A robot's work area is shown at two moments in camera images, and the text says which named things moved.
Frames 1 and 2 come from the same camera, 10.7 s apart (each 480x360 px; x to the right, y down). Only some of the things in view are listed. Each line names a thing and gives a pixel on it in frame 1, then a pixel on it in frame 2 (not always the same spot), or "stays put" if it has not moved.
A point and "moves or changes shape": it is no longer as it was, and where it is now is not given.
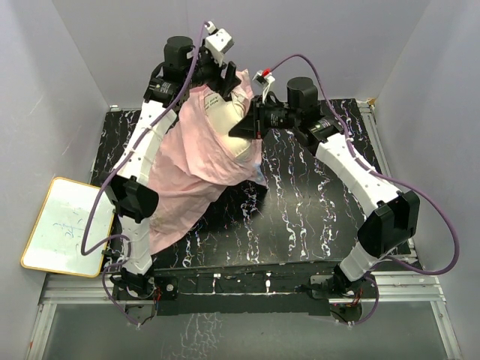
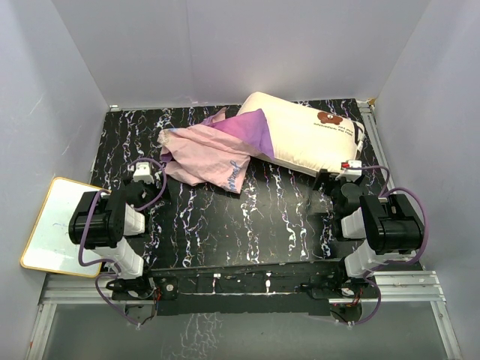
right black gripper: (253, 125) to (323, 177)
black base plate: (235, 290) stays put
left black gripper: (230, 79) to (157, 191)
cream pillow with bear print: (226, 114) moves or changes shape
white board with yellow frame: (55, 241) stays put
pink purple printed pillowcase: (195, 171) moves or changes shape
